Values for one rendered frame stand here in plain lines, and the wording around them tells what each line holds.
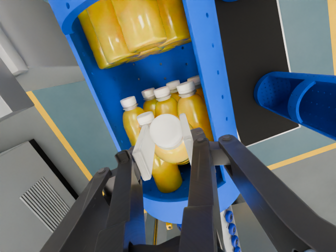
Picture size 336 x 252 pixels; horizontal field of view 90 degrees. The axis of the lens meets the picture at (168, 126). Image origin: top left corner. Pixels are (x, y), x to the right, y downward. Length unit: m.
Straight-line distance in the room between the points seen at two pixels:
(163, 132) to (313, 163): 2.17
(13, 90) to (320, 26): 1.92
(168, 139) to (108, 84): 0.30
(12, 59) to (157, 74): 0.39
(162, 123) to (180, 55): 0.33
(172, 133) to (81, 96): 1.52
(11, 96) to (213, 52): 0.50
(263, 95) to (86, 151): 1.67
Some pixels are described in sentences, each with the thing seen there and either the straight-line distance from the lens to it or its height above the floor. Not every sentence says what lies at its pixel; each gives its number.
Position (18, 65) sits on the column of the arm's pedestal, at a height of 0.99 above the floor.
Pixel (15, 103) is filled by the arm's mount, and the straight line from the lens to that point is 0.59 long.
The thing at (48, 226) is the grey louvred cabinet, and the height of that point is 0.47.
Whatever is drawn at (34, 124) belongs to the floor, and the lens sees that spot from 2.01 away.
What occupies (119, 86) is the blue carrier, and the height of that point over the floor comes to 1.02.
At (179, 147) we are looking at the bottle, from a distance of 0.22.
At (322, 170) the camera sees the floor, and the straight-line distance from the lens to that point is 2.42.
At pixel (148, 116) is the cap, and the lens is 0.37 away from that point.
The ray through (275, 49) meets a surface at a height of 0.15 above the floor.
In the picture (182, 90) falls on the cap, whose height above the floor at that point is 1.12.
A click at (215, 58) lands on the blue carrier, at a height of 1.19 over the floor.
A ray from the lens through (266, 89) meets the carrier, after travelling 1.53.
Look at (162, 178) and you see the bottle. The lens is 0.42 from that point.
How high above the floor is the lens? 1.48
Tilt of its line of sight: 70 degrees down
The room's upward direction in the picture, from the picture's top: 180 degrees clockwise
